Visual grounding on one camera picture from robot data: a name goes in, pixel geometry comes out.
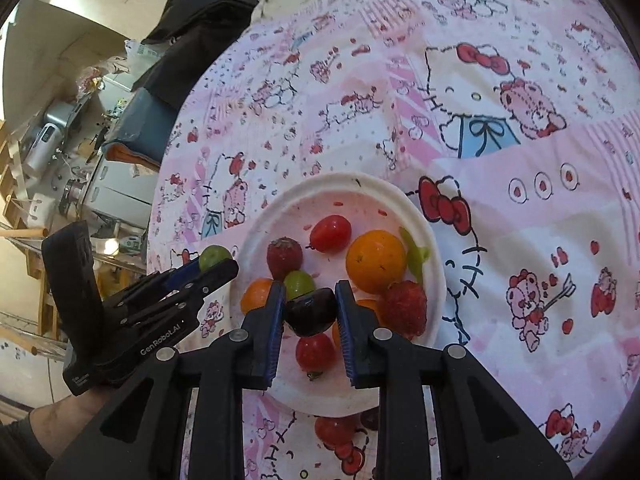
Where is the person's left hand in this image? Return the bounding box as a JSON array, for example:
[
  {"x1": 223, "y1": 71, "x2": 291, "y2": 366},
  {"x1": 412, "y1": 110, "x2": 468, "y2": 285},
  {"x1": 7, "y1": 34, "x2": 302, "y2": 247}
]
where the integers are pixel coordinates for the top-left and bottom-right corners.
[{"x1": 28, "y1": 388, "x2": 114, "y2": 460}]

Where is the pink Hello Kitty blanket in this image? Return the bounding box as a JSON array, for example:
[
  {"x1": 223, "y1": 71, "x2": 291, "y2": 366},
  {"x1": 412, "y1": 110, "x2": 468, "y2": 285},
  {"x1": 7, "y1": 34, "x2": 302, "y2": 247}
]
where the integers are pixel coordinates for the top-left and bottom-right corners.
[{"x1": 146, "y1": 0, "x2": 639, "y2": 478}]

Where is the oval orange tangerine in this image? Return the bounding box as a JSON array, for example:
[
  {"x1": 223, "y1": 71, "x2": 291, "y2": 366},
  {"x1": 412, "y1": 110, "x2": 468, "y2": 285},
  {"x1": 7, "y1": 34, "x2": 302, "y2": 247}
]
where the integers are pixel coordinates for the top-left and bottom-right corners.
[{"x1": 330, "y1": 298, "x2": 388, "y2": 351}]

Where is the black clothes pile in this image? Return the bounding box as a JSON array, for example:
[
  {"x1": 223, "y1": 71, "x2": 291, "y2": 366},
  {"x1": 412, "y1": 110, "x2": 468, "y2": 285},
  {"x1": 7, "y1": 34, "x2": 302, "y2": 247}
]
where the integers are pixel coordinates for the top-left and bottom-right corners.
[{"x1": 134, "y1": 0, "x2": 258, "y2": 110}]

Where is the orange with green leaf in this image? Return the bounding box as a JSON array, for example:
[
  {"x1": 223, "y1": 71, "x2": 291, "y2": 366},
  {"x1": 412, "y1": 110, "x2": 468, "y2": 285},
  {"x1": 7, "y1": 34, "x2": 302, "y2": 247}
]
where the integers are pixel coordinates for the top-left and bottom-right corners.
[{"x1": 345, "y1": 226, "x2": 431, "y2": 295}]

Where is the strawberry on plate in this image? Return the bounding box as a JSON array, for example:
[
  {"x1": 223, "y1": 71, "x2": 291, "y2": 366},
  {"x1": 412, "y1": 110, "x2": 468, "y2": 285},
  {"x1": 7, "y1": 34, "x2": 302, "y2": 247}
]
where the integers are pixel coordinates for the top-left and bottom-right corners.
[{"x1": 266, "y1": 236, "x2": 304, "y2": 282}]

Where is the red cherry tomato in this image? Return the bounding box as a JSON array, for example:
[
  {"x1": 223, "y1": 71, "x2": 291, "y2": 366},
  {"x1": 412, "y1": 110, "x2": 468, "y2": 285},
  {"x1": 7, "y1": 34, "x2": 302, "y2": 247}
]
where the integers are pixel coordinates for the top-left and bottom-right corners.
[
  {"x1": 308, "y1": 214, "x2": 352, "y2": 254},
  {"x1": 295, "y1": 334, "x2": 336, "y2": 380}
]

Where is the green grape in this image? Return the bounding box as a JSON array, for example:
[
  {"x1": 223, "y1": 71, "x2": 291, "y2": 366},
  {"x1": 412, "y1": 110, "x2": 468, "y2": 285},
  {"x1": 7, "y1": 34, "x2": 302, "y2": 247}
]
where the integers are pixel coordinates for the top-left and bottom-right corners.
[
  {"x1": 284, "y1": 270, "x2": 316, "y2": 300},
  {"x1": 198, "y1": 245, "x2": 232, "y2": 272}
]

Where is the small orange tangerine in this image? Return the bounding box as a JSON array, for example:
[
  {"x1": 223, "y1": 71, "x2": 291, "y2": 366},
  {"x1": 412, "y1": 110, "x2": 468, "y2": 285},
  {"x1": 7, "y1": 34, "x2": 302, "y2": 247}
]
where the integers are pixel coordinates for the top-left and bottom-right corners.
[{"x1": 240, "y1": 278, "x2": 272, "y2": 315}]

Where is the white pink plate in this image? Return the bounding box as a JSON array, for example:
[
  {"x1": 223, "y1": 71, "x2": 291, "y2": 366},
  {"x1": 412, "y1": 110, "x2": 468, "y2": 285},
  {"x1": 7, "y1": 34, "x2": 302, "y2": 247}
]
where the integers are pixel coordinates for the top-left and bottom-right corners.
[{"x1": 238, "y1": 170, "x2": 447, "y2": 420}]

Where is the dark purple grape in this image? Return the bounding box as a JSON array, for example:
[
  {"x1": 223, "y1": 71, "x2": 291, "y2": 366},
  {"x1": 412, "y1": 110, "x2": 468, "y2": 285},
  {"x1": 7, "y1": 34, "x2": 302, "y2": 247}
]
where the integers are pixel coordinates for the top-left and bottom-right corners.
[
  {"x1": 359, "y1": 408, "x2": 380, "y2": 431},
  {"x1": 283, "y1": 287, "x2": 338, "y2": 337}
]

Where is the red strawberry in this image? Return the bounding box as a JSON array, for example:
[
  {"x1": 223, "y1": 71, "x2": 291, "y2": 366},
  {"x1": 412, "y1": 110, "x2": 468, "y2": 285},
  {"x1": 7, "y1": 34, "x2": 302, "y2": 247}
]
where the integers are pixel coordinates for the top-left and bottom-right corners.
[{"x1": 378, "y1": 281, "x2": 427, "y2": 339}]

